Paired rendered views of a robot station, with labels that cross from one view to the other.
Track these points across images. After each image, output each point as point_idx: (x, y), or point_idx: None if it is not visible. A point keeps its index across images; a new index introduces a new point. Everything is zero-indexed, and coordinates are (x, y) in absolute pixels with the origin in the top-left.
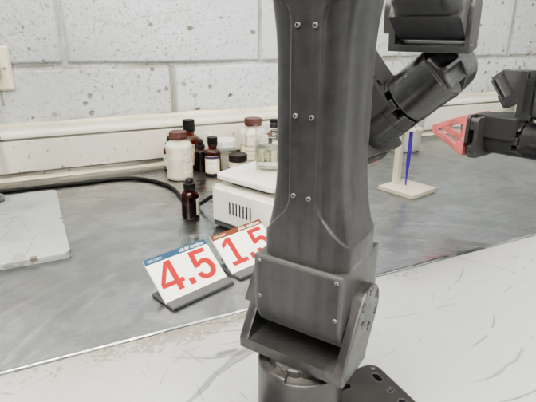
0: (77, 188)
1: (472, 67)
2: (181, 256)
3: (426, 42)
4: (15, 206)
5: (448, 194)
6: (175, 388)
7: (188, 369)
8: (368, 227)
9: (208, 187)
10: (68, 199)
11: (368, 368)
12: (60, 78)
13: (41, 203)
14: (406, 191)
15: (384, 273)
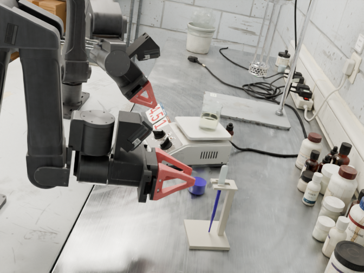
0: (297, 136)
1: (101, 57)
2: (161, 110)
3: (106, 36)
4: (268, 115)
5: (176, 250)
6: (105, 102)
7: (110, 105)
8: (64, 52)
9: (276, 167)
10: (278, 130)
11: (70, 115)
12: (363, 87)
13: (267, 119)
14: (196, 224)
15: (111, 151)
